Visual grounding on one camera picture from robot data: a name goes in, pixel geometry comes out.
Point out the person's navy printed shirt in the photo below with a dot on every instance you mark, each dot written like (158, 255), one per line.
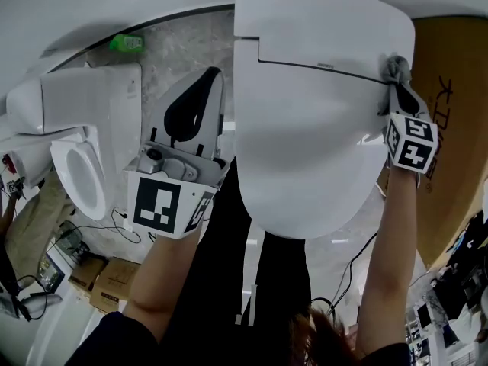
(114, 341)

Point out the grey wiping cloth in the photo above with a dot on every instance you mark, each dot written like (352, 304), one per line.
(396, 69)

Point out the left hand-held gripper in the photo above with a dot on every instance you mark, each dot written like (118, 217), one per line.
(156, 204)

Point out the white open toilet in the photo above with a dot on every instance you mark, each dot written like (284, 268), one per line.
(76, 101)

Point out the white toilet lid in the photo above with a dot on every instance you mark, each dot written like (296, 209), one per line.
(305, 147)

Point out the tablet with lit screen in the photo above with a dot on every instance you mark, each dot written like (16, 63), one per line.
(49, 275)

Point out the green mesh basket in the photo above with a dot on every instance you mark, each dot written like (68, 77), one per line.
(70, 236)

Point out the person's left forearm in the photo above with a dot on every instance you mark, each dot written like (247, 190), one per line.
(160, 280)

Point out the person's black trousers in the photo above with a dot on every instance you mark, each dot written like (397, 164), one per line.
(225, 265)

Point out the black cloth bag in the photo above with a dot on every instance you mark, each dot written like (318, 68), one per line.
(470, 238)

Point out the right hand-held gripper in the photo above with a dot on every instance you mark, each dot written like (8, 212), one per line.
(413, 147)

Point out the red valve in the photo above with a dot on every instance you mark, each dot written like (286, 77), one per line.
(9, 163)

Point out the person's right forearm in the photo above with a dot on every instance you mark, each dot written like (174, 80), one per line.
(385, 261)

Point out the white ceramic fixture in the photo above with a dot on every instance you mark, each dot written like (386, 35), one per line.
(68, 330)

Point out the large cardboard box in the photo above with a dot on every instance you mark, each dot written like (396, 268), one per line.
(453, 128)

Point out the green plastic bottle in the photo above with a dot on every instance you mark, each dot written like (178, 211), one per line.
(127, 43)

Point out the small cardboard box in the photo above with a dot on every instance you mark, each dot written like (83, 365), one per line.
(85, 275)
(114, 284)

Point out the white closed toilet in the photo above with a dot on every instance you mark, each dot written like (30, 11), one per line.
(324, 21)

